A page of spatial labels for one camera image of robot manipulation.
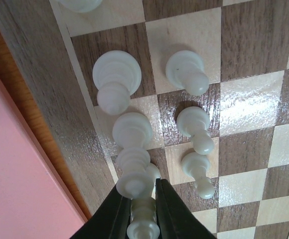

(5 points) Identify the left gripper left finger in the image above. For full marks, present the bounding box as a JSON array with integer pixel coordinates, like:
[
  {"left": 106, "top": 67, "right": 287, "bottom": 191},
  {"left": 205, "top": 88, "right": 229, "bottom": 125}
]
[{"left": 71, "top": 186, "right": 131, "bottom": 239}]

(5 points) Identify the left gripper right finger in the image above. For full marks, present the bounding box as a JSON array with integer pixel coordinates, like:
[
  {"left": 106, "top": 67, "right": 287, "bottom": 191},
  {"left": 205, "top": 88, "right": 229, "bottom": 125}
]
[{"left": 155, "top": 179, "right": 215, "bottom": 239}]

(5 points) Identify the white chess king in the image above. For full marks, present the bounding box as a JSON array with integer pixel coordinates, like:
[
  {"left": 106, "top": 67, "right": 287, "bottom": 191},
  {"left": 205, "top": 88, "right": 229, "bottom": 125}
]
[{"left": 127, "top": 163, "right": 161, "bottom": 239}]

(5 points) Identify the white chess pawn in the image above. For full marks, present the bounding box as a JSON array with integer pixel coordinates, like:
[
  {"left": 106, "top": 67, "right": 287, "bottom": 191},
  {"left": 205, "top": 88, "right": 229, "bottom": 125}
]
[
  {"left": 176, "top": 106, "right": 214, "bottom": 155},
  {"left": 165, "top": 50, "right": 209, "bottom": 96},
  {"left": 181, "top": 152, "right": 215, "bottom": 199}
]

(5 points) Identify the white chess queen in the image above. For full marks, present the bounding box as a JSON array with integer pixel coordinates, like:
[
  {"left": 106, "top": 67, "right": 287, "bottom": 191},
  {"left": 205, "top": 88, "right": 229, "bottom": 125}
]
[{"left": 112, "top": 112, "right": 154, "bottom": 199}]

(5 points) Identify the white chess bishop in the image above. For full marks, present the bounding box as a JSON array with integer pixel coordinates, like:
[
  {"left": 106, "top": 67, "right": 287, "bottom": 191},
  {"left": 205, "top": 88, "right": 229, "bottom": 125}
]
[{"left": 92, "top": 50, "right": 142, "bottom": 116}]

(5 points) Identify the white chess knight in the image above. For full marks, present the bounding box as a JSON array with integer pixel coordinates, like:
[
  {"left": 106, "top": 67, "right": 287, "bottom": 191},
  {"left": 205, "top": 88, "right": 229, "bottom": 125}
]
[{"left": 58, "top": 0, "right": 102, "bottom": 13}]

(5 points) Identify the wooden chess board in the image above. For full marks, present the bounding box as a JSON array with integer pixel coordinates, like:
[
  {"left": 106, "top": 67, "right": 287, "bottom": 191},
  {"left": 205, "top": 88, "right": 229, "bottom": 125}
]
[{"left": 0, "top": 0, "right": 289, "bottom": 239}]

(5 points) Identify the pink plastic tray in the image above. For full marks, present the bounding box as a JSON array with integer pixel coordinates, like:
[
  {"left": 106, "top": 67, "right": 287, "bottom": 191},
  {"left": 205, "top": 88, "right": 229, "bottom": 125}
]
[{"left": 0, "top": 80, "right": 87, "bottom": 239}]

